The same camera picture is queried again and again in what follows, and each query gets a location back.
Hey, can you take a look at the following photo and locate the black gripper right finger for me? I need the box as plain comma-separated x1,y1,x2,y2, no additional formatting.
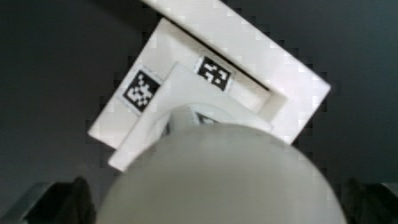
342,179,398,224

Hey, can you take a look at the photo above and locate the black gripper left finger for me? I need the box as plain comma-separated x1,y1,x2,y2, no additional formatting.
26,177,97,224

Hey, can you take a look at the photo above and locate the white lamp base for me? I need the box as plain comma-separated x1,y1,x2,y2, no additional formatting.
90,20,274,170

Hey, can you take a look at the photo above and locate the white right rail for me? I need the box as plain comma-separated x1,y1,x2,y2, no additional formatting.
141,0,331,144

